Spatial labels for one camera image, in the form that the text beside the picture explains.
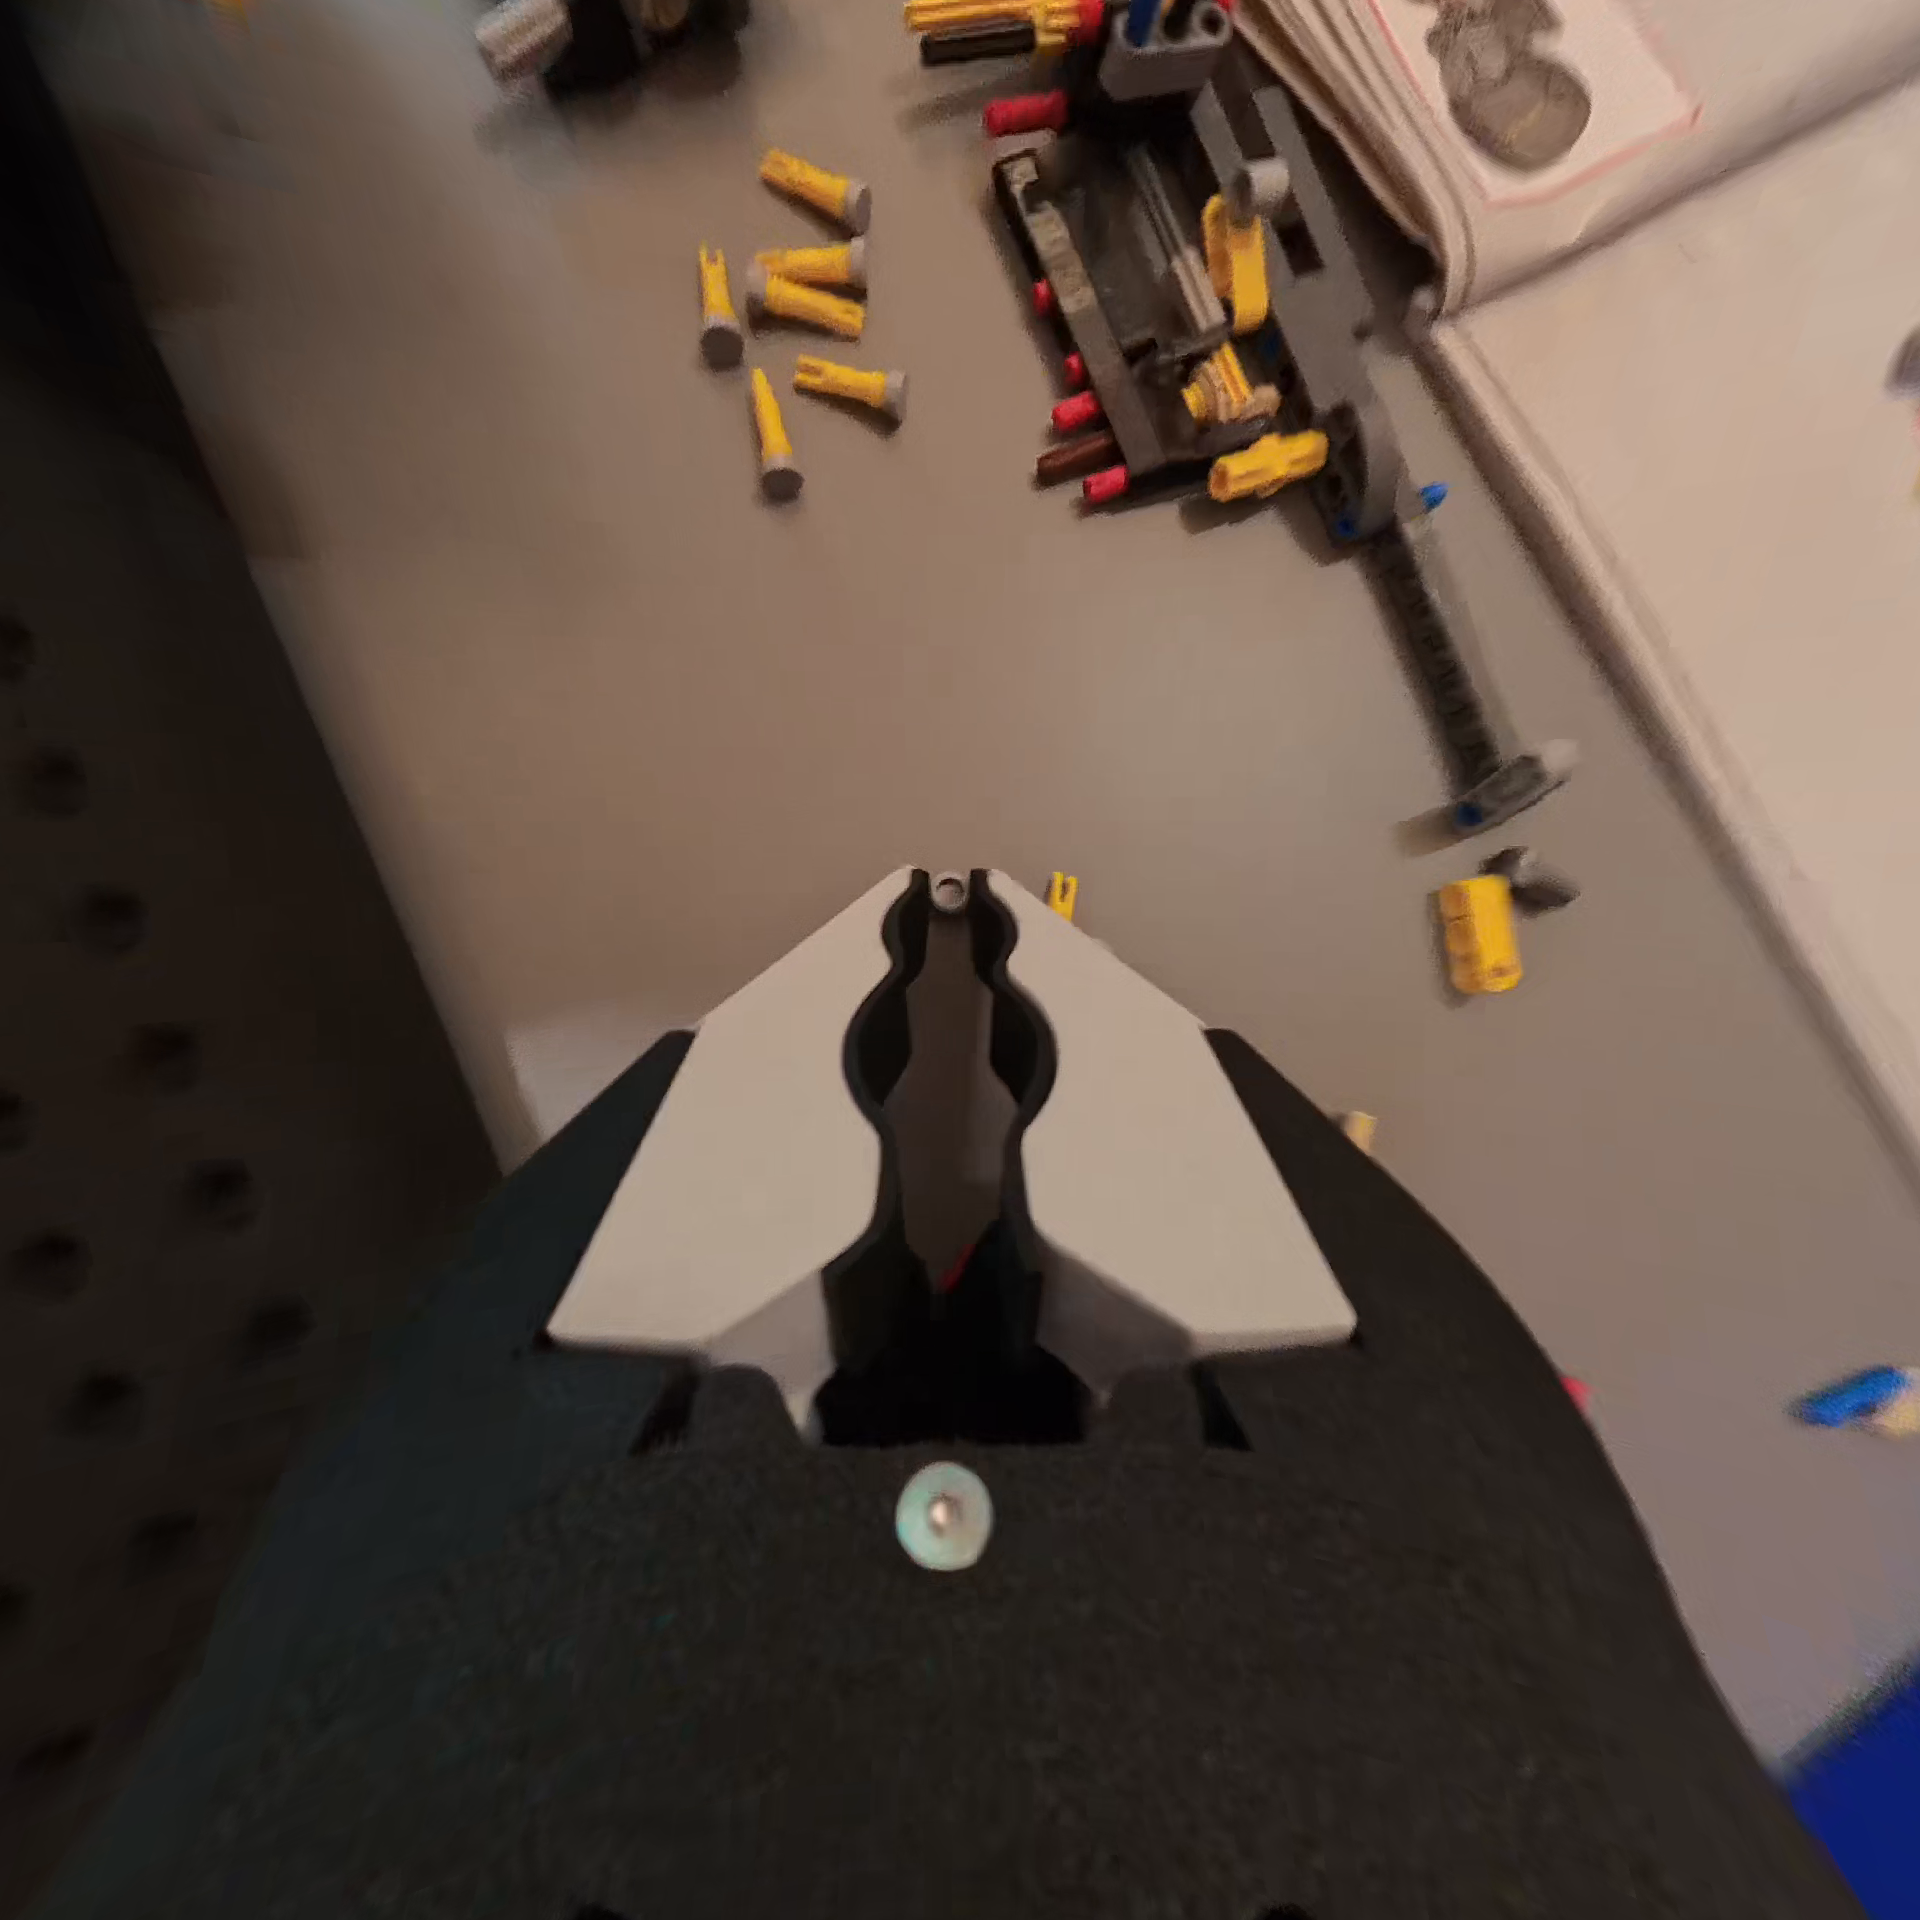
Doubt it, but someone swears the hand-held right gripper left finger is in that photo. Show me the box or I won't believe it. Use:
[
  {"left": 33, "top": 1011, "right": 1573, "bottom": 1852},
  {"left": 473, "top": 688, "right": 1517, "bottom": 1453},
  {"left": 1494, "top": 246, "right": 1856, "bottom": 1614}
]
[{"left": 546, "top": 865, "right": 944, "bottom": 1404}]

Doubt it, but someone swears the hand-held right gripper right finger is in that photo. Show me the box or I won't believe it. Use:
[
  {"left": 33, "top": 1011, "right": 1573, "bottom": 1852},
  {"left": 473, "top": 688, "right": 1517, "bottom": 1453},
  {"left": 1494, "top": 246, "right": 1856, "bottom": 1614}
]
[{"left": 967, "top": 865, "right": 1359, "bottom": 1408}]

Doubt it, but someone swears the cluster of capped yellow pins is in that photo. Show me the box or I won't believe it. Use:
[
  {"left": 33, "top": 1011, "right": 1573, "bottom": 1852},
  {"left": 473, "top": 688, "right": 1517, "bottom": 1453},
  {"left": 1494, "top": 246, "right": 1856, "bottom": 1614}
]
[{"left": 695, "top": 144, "right": 911, "bottom": 505}]

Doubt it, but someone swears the yellow lego connector block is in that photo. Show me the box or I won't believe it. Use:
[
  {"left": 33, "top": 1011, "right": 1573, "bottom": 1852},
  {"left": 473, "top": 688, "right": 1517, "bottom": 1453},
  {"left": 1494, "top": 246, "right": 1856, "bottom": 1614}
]
[{"left": 1436, "top": 873, "right": 1526, "bottom": 1000}]

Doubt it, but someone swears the grey black lego chassis assembly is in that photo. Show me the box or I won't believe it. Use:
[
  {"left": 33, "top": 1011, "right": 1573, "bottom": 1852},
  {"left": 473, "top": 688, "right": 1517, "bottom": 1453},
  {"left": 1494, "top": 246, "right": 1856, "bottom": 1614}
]
[{"left": 902, "top": 0, "right": 1578, "bottom": 849}]

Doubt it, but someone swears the lego instruction booklet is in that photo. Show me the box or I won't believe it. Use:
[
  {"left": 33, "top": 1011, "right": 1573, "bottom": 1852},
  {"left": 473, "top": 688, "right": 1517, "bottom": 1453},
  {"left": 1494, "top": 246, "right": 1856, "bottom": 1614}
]
[{"left": 1230, "top": 0, "right": 1920, "bottom": 1173}]

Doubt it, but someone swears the lego gear axle assembly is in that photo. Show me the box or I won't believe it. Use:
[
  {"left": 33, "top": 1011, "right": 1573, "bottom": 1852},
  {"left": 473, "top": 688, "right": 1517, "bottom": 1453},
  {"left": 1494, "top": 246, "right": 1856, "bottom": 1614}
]
[{"left": 477, "top": 0, "right": 752, "bottom": 97}]

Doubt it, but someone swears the black perforated board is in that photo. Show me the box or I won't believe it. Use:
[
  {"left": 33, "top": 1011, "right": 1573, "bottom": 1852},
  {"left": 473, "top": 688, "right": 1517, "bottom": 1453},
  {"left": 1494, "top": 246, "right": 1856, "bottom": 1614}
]
[{"left": 0, "top": 299, "right": 505, "bottom": 1920}]

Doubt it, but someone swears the stack of blue plastic bins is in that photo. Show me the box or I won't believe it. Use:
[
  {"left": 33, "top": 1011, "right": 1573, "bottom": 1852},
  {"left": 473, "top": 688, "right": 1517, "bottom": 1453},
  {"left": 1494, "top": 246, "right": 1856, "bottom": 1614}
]
[{"left": 1776, "top": 1665, "right": 1920, "bottom": 1920}]

